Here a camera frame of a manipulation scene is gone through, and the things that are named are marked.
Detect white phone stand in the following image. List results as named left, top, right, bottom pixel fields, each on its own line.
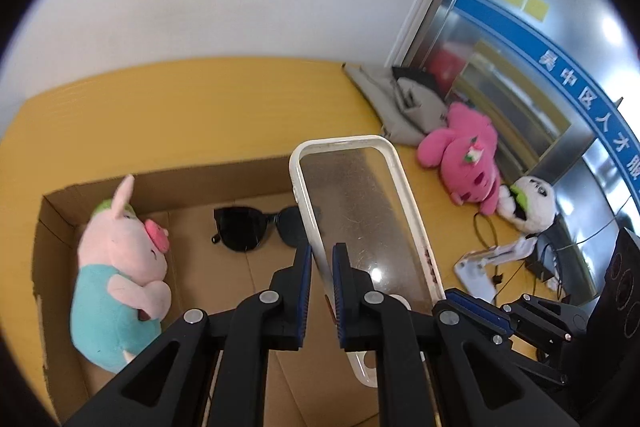
left=454, top=239, right=538, bottom=303

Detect brown cardboard box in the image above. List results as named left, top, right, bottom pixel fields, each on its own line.
left=31, top=155, right=381, bottom=427

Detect red object behind glass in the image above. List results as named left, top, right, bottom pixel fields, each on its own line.
left=430, top=49, right=466, bottom=82

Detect black sunglasses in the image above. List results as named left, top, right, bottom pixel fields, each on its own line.
left=212, top=205, right=308, bottom=253

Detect small black device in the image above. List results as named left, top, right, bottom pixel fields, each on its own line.
left=525, top=257, right=557, bottom=283

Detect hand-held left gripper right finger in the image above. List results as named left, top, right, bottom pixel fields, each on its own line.
left=331, top=243, right=576, bottom=427

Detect grey cloth bag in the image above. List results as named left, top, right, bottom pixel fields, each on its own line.
left=342, top=63, right=451, bottom=145

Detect blue window banner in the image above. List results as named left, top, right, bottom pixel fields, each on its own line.
left=457, top=0, right=640, bottom=202

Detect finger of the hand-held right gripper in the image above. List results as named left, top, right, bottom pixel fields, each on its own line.
left=442, top=288, right=514, bottom=348
left=500, top=293, right=589, bottom=344

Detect pink and teal plush pig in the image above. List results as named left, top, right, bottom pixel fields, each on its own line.
left=70, top=174, right=172, bottom=373

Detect cream clear phone case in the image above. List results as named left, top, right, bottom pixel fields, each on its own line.
left=289, top=134, right=446, bottom=389

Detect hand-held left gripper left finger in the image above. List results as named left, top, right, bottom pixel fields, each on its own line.
left=62, top=243, right=314, bottom=427

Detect white plush toy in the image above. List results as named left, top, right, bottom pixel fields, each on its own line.
left=497, top=175, right=557, bottom=235

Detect pink strawberry plush toy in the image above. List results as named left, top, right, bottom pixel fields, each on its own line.
left=417, top=102, right=503, bottom=215

